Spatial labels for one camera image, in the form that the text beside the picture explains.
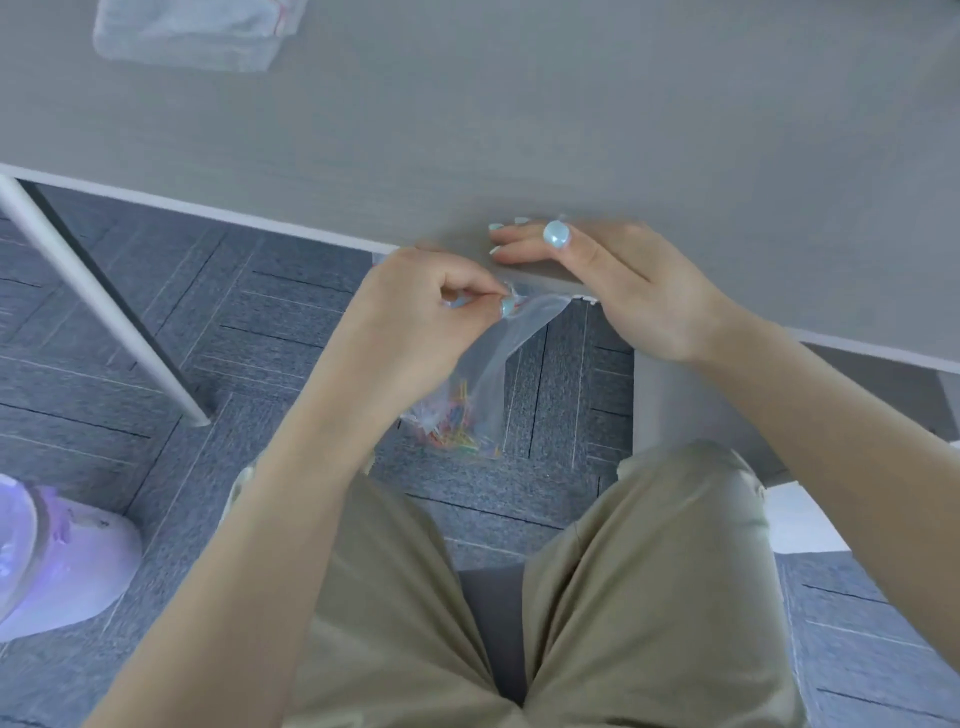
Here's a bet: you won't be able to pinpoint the person's right hand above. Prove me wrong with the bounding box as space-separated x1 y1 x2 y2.
487 216 751 370

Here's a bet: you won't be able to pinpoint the person's left hand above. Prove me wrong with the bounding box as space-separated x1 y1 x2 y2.
326 246 521 430

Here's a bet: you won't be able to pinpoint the clear plastic zip bag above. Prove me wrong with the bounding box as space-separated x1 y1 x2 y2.
397 288 601 463

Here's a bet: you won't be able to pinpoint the person's left forearm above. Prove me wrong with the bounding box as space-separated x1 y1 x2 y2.
82 352 410 728

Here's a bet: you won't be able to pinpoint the person's right forearm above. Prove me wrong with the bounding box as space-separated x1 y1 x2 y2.
693 307 960 639

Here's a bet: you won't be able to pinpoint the pile of colourful small pieces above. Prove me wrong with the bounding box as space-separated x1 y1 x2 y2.
408 378 504 461

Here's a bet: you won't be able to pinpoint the grey desk support panel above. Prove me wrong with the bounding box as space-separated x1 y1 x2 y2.
632 330 960 490

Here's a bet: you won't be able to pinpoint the dark grey chair seat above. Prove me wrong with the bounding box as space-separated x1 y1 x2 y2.
456 564 531 710

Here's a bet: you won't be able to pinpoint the person's beige trousers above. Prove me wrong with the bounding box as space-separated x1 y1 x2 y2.
217 438 813 728

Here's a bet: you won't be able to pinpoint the white metal table leg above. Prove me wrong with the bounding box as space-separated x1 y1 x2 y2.
0 172 213 429

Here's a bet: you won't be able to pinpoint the stack of clear plastic bags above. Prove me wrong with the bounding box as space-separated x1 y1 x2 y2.
92 0 310 74

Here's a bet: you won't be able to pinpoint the white lilac shoe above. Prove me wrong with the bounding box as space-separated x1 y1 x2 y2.
0 472 145 646

